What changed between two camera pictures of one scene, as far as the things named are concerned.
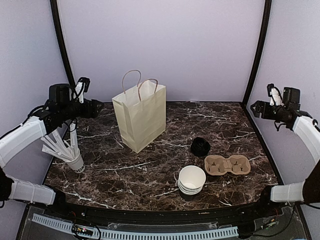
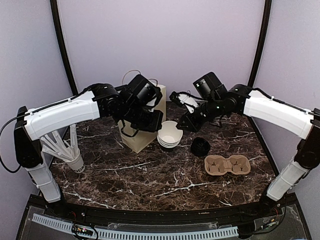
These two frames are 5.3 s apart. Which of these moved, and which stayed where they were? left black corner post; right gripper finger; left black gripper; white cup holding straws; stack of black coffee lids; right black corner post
Moved: left black gripper; right gripper finger
Stayed: right black corner post; left black corner post; white cup holding straws; stack of black coffee lids
